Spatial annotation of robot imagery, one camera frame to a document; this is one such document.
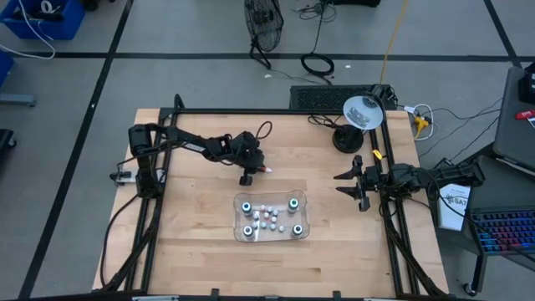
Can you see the grey desk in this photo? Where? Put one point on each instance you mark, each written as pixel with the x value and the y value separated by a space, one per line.
pixel 512 134

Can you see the clear plastic bin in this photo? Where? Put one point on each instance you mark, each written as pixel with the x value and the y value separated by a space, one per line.
pixel 288 219

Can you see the large green food coloring bottle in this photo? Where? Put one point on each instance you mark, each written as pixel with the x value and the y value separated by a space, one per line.
pixel 293 203

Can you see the yellow plug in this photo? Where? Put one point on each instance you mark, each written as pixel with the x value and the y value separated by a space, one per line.
pixel 421 122

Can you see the grey floor bracket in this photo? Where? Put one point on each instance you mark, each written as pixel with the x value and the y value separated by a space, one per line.
pixel 16 100

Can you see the white printed paper sheet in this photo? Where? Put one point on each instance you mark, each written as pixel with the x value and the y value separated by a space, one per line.
pixel 453 209

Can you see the small red food coloring bottle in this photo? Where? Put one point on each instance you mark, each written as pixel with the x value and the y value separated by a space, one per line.
pixel 266 169

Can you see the large blue food coloring bottle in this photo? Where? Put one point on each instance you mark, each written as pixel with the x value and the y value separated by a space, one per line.
pixel 246 207

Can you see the black aluminium table frame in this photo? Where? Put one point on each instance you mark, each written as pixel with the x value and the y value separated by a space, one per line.
pixel 251 111

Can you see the backlit rainbow keyboard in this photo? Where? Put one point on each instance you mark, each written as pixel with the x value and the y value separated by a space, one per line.
pixel 505 234

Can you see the large black food coloring bottle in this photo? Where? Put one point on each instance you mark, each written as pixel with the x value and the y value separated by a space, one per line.
pixel 297 230

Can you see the black floor fan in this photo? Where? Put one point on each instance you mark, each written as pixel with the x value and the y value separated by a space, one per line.
pixel 264 18

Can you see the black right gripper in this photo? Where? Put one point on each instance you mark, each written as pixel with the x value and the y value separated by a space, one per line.
pixel 368 180

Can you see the black wheeled object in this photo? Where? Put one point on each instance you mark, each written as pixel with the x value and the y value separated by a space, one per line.
pixel 5 142

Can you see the red object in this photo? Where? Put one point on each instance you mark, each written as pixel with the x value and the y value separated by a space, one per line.
pixel 526 115

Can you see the blue plastic crate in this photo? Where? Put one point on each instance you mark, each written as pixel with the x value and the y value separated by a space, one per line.
pixel 67 27
pixel 5 67

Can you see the black keyboard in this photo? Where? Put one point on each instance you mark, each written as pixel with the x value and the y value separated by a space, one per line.
pixel 317 98

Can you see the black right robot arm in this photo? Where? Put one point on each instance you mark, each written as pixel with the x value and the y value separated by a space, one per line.
pixel 439 177

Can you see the large purple food coloring bottle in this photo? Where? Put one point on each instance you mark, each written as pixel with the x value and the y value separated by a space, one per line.
pixel 248 231

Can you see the black desk lamp white shade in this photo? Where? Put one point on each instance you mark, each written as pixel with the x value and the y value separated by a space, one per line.
pixel 363 112

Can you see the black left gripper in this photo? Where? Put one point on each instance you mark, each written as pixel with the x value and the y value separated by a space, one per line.
pixel 253 161

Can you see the black wheeled cart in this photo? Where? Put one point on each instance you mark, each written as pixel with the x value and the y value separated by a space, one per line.
pixel 510 196

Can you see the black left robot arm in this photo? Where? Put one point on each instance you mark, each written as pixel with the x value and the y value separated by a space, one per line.
pixel 179 136

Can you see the black floor box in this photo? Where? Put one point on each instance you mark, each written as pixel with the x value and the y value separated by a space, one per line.
pixel 355 2

